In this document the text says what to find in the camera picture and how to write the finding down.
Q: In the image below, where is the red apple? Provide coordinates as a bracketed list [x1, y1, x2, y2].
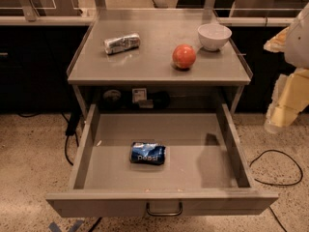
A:
[172, 44, 196, 70]

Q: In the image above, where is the black cable right floor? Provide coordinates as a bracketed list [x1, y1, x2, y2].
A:
[249, 149, 304, 232]

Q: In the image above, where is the black cable floor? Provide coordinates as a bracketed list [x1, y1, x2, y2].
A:
[249, 149, 304, 232]
[16, 111, 81, 166]

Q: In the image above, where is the white label tag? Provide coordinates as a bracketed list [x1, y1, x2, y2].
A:
[132, 88, 147, 103]

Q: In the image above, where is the grey counter cabinet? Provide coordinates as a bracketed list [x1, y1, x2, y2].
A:
[69, 9, 252, 110]

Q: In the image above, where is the black metal drawer handle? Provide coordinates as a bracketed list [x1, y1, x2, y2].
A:
[146, 202, 183, 217]

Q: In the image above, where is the white ceramic bowl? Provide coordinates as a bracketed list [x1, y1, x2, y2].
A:
[197, 23, 232, 51]

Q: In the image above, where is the silver crushed can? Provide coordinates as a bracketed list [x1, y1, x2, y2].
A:
[103, 33, 140, 55]

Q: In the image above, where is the open grey drawer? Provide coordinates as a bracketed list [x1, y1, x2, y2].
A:
[46, 104, 278, 218]

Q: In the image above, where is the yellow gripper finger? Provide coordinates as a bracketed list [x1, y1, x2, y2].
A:
[264, 27, 289, 53]
[264, 68, 309, 133]

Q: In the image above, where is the black cable left floor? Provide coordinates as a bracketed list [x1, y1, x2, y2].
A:
[16, 111, 81, 166]

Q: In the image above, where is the blue tape on floor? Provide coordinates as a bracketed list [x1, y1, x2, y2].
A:
[48, 219, 84, 232]

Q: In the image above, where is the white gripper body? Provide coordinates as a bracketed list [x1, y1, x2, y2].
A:
[284, 3, 309, 69]

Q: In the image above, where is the blue crushed pepsi can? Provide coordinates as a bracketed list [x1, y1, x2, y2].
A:
[129, 142, 166, 165]

